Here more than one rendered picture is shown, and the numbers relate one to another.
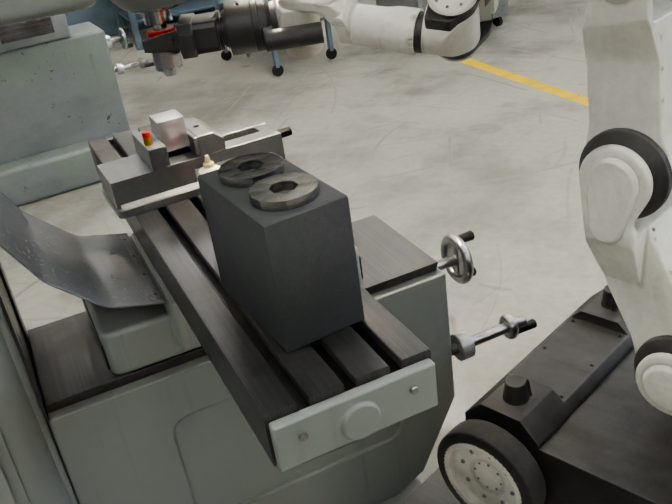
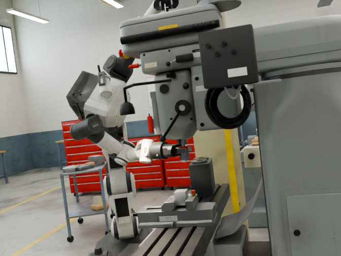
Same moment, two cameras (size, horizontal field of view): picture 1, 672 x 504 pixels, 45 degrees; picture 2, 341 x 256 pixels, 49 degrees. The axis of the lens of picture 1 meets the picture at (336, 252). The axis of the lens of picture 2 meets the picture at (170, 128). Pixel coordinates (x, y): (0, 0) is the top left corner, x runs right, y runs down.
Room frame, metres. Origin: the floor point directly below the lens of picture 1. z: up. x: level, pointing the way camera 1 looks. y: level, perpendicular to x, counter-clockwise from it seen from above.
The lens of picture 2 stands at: (2.84, 1.29, 1.46)
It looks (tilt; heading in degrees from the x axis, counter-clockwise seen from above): 3 degrees down; 217
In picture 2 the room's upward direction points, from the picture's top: 7 degrees counter-clockwise
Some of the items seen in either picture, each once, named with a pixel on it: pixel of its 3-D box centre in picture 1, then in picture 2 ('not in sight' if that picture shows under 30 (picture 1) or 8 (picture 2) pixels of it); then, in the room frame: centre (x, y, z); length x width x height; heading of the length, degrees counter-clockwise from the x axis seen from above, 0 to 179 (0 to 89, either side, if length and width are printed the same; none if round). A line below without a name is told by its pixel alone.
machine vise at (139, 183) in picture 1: (190, 155); (176, 210); (1.50, 0.25, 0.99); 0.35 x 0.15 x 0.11; 113
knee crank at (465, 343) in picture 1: (493, 332); not in sight; (1.43, -0.31, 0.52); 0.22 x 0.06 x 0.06; 111
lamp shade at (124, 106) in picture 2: not in sight; (127, 108); (1.52, 0.04, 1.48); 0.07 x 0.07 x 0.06
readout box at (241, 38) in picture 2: not in sight; (228, 57); (1.57, 0.63, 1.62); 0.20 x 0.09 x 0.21; 111
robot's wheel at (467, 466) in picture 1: (489, 474); not in sight; (1.04, -0.21, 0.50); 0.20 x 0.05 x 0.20; 42
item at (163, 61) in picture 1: (165, 51); (183, 153); (1.36, 0.23, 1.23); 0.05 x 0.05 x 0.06
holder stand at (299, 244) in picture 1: (278, 242); (202, 176); (0.99, 0.08, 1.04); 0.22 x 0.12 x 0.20; 26
